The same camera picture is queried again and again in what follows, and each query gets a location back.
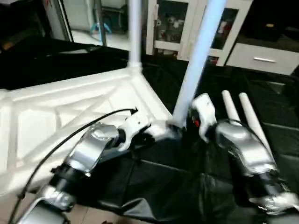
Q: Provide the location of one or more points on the white plastic table leg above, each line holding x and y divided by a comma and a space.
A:
198, 56
230, 105
252, 116
134, 32

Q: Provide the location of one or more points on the white plastic table top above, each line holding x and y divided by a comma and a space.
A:
60, 116

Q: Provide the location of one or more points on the black table mat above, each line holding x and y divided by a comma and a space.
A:
163, 186

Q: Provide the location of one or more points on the white glass door cabinet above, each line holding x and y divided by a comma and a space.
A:
173, 28

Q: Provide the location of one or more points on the white drawer unit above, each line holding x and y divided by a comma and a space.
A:
264, 58

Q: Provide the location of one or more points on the black case with yellow label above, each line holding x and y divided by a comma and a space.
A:
266, 21

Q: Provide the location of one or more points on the turquoise plastic stand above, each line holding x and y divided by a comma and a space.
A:
100, 28

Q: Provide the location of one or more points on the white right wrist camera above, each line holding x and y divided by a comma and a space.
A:
203, 114

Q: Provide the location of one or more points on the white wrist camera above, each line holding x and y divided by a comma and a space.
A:
135, 126
203, 114

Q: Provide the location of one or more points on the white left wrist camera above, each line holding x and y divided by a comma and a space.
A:
135, 126

